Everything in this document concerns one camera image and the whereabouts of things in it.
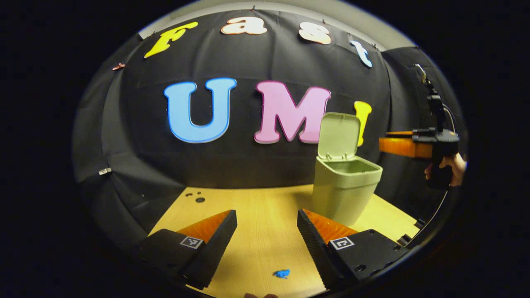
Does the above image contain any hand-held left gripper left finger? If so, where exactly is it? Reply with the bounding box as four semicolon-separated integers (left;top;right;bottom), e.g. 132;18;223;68
139;209;239;290

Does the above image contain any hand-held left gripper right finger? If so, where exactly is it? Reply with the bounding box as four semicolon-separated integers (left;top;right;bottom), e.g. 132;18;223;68
297;208;410;290

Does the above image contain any green desktop garbage bin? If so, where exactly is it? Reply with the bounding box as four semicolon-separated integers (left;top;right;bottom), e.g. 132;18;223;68
311;112;383;227

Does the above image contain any wooden desktop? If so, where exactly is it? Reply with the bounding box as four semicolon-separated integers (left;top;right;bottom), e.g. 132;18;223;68
148;184;421;298

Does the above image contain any black backdrop cloth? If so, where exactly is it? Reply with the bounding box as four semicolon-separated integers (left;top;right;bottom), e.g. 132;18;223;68
72;8;466;249

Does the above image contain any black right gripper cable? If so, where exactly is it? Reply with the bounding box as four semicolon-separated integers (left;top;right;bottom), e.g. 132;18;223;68
408;103;458;249

